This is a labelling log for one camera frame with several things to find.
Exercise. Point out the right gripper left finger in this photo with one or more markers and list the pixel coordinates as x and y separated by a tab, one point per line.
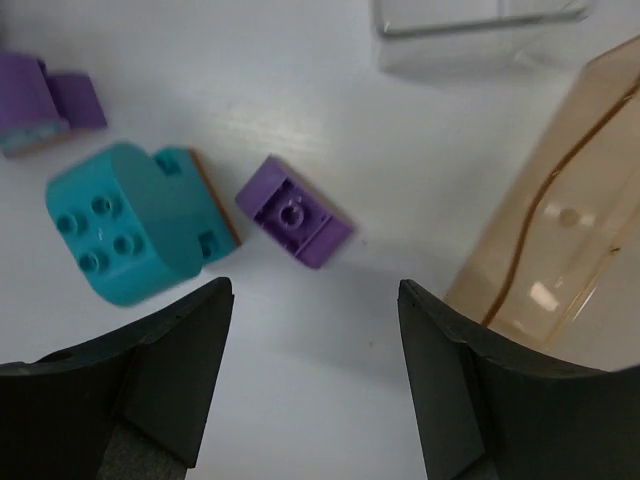
130	404

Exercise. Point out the amber plastic container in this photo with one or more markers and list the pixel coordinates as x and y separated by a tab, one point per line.
557	267

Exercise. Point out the clear plastic container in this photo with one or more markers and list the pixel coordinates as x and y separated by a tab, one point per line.
436	42

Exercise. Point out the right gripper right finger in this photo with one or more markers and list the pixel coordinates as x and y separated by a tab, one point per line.
482	400

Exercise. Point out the teal arch lego brick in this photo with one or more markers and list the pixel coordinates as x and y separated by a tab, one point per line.
136	223

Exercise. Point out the purple arch lego brick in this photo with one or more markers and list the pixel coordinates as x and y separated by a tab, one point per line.
40	107

